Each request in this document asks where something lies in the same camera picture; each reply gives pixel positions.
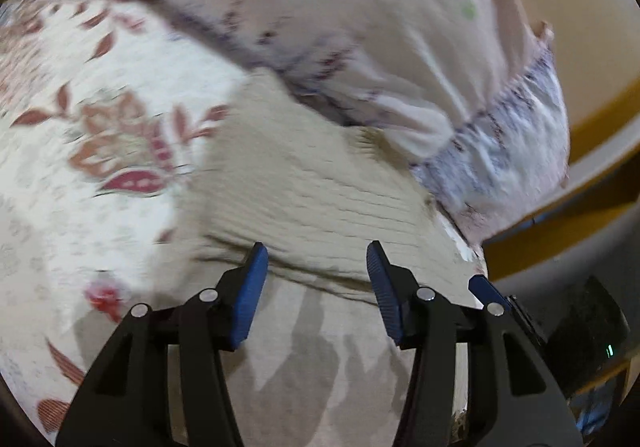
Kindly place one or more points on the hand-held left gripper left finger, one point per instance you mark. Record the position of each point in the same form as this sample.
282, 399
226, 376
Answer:
250, 297

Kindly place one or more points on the pink tree print pillow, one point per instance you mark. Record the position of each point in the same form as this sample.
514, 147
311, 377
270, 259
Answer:
505, 157

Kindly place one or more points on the yellow wooden frame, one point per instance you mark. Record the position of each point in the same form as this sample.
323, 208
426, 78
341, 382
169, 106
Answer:
605, 122

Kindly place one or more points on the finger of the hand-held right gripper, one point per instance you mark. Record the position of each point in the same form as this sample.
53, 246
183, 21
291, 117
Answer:
484, 288

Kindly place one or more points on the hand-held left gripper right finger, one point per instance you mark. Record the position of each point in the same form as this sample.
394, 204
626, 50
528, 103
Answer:
385, 297

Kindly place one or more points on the floral bed sheet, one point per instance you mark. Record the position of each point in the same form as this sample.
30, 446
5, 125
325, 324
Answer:
100, 77

